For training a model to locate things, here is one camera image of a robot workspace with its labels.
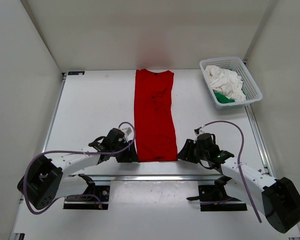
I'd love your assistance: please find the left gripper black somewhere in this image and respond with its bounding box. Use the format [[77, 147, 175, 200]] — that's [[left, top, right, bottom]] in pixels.
[[111, 139, 140, 162]]

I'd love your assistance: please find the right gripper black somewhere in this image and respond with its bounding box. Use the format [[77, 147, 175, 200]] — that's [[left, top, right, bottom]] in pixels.
[[176, 139, 210, 164]]

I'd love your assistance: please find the red t shirt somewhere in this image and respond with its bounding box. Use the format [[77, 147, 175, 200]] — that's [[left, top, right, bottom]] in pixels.
[[134, 69, 178, 162]]

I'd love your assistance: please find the white t shirt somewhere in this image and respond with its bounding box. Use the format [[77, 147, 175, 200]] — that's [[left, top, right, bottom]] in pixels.
[[204, 65, 247, 102]]

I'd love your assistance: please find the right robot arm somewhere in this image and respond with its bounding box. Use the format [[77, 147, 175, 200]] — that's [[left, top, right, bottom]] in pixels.
[[177, 133, 300, 234]]

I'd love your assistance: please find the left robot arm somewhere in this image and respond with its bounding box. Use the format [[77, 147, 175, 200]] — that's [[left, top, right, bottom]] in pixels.
[[17, 126, 139, 215]]

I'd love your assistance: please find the green t shirt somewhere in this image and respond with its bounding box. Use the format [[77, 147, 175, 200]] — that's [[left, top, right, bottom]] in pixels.
[[214, 92, 236, 104]]

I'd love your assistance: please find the white plastic basket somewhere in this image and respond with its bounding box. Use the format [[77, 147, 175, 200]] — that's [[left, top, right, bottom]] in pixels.
[[199, 56, 263, 110]]

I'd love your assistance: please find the blue label sticker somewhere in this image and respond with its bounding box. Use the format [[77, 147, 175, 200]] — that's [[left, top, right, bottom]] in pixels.
[[67, 71, 85, 76]]

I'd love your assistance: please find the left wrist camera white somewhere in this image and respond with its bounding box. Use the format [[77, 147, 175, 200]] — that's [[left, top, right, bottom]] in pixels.
[[119, 127, 132, 142]]

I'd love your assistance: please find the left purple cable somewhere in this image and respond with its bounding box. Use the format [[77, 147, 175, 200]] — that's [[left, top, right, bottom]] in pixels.
[[22, 121, 136, 216]]

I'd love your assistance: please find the purple cable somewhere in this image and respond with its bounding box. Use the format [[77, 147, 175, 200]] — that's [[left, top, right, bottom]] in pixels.
[[193, 120, 263, 224], [22, 121, 136, 216]]

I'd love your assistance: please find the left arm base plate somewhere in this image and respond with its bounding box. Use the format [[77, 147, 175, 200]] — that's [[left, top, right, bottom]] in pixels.
[[56, 173, 110, 210]]

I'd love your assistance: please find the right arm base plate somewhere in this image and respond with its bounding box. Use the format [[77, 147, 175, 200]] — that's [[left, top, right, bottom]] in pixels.
[[186, 180, 248, 212]]

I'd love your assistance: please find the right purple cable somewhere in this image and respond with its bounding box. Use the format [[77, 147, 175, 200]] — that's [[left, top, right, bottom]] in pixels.
[[193, 120, 263, 224]]

